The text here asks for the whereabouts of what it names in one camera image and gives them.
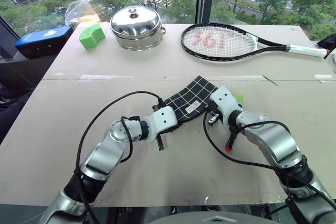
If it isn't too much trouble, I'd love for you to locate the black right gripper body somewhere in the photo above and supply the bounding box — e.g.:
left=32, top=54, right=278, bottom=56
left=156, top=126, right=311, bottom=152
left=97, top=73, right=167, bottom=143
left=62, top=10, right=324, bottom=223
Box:
left=206, top=104, right=223, bottom=126

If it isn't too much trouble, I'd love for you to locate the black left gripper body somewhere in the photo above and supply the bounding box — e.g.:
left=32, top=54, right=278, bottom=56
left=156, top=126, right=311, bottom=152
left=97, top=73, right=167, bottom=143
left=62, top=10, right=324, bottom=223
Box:
left=152, top=104, right=182, bottom=152

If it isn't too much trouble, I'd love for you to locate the black white grid pouch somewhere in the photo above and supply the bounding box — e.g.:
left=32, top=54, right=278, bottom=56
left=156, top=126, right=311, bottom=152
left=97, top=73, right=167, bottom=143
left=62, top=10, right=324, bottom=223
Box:
left=160, top=75, right=219, bottom=125

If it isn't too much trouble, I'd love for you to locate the black and white tennis racket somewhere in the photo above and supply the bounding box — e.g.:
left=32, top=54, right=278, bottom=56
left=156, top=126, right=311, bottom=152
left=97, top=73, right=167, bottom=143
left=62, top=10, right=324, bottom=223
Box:
left=180, top=23, right=328, bottom=65

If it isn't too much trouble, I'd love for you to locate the stainless steel pot lid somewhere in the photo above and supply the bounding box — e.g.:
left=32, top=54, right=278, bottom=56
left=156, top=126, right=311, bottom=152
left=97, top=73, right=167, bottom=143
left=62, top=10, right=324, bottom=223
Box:
left=110, top=7, right=162, bottom=40

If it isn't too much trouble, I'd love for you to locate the green foam block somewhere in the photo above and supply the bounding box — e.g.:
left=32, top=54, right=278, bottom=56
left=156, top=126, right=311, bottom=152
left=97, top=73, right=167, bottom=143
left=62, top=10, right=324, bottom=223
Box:
left=79, top=23, right=107, bottom=50

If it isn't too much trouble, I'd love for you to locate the white rounded object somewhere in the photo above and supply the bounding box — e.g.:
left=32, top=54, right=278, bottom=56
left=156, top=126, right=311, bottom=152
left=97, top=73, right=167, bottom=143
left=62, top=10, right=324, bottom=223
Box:
left=326, top=50, right=336, bottom=74

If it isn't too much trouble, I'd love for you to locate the black bag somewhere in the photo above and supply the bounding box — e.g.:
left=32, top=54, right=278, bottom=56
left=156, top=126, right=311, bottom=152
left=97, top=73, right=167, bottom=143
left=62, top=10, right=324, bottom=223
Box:
left=317, top=34, right=336, bottom=52

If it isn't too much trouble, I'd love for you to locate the clear plastic bag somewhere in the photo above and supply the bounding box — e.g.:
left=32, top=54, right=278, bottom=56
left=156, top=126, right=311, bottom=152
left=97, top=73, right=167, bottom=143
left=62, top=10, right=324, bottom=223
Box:
left=64, top=0, right=102, bottom=24

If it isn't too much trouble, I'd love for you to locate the blue and black box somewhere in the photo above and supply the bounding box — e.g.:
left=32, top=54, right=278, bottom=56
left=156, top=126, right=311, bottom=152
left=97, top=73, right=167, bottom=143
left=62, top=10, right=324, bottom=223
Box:
left=14, top=25, right=73, bottom=60

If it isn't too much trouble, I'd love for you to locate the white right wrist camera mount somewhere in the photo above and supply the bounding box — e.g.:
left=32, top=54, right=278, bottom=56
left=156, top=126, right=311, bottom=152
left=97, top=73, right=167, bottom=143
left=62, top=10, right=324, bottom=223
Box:
left=209, top=86, right=244, bottom=126

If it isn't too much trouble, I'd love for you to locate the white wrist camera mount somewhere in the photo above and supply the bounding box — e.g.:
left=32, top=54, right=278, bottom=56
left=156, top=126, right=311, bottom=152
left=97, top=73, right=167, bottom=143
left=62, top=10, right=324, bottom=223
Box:
left=146, top=105, right=180, bottom=144
left=209, top=86, right=244, bottom=126

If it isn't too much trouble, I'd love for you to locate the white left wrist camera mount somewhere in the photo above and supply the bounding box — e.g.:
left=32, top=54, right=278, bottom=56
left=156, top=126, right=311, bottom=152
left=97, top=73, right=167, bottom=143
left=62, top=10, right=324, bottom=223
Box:
left=146, top=105, right=180, bottom=144

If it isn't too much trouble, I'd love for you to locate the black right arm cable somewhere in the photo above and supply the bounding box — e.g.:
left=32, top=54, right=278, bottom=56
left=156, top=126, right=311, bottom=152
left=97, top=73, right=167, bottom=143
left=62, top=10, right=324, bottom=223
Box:
left=203, top=110, right=301, bottom=209

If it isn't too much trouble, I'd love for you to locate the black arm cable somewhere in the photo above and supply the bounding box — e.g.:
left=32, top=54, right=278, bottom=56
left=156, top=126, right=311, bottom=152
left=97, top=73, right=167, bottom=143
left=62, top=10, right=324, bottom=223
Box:
left=203, top=110, right=301, bottom=209
left=75, top=91, right=165, bottom=224

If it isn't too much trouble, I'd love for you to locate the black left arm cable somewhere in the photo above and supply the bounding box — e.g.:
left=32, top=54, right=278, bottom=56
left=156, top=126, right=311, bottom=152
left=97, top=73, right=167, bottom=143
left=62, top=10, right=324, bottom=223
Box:
left=75, top=91, right=165, bottom=224

